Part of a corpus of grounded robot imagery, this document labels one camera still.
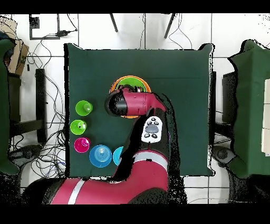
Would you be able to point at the green-clothed side table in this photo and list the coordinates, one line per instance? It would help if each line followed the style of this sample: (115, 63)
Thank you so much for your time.
(249, 105)
(4, 105)

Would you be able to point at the white boxes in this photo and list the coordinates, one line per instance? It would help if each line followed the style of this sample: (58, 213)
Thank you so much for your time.
(266, 116)

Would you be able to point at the black bench frame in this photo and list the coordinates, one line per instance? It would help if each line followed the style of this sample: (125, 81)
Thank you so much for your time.
(40, 105)

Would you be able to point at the black tripod leg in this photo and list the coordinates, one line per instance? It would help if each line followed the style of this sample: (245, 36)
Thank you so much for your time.
(114, 22)
(169, 25)

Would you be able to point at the large orange plastic bowl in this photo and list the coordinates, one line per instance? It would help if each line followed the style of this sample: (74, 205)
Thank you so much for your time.
(114, 87)

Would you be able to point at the black stand base with knob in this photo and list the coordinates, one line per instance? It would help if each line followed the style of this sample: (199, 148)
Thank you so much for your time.
(25, 153)

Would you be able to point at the translucent blue plastic bowl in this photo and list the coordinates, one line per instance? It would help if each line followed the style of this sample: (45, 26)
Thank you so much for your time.
(100, 157)

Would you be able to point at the brown cardboard box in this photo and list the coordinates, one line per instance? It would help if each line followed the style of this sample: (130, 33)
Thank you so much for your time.
(16, 57)

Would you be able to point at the dark green table cloth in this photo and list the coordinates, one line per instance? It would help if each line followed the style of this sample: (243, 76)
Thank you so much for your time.
(179, 63)

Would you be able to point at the black power adapter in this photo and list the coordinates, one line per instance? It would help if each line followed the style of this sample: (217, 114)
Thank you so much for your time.
(63, 33)

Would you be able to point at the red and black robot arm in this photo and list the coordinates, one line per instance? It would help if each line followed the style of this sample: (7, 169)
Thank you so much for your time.
(143, 169)

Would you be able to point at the black square floor frame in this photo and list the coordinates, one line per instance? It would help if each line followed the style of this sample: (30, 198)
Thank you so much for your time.
(34, 23)

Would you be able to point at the green plastic cup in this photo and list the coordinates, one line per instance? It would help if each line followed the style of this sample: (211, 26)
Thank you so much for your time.
(76, 127)
(81, 108)

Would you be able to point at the red plastic cup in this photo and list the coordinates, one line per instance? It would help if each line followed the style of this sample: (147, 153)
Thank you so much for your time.
(80, 145)

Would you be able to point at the ribbed cyan plastic bowl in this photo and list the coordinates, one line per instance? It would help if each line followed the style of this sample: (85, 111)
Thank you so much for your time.
(117, 156)

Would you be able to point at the green plastic bowl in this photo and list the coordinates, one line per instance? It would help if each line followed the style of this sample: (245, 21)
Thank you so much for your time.
(135, 81)

